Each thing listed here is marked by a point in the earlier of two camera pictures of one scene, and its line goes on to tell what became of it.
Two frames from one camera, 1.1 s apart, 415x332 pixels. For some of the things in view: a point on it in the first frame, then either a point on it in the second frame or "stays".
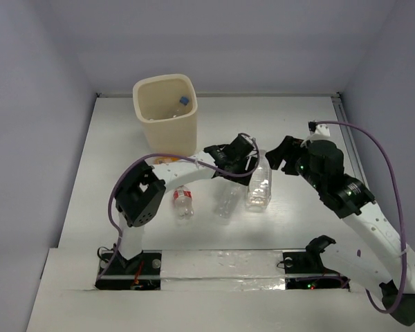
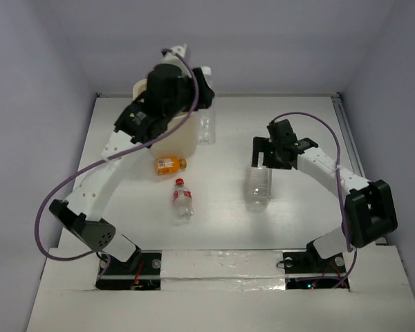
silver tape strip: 223,270 stays
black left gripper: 244,166 -> 200,93
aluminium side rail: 353,149 stays
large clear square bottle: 259,191 stays
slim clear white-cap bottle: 229,198 -> 207,117
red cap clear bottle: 183,202 stays
